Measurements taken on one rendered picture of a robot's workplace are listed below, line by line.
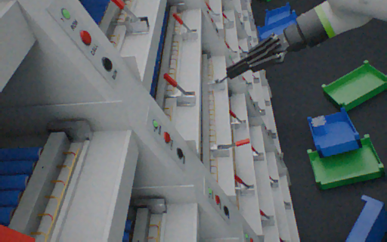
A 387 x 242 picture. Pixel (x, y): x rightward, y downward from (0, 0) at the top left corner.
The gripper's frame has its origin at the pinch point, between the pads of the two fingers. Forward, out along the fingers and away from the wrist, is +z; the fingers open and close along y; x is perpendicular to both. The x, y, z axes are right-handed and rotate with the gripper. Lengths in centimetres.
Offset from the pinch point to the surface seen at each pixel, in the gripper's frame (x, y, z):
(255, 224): -22.8, -37.4, 11.2
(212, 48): 0.7, 17.7, 8.7
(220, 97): -3.0, -4.8, 8.4
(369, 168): -99, 17, -16
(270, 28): -85, 155, 9
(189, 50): 16.8, -6.1, 5.6
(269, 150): -60, 18, 18
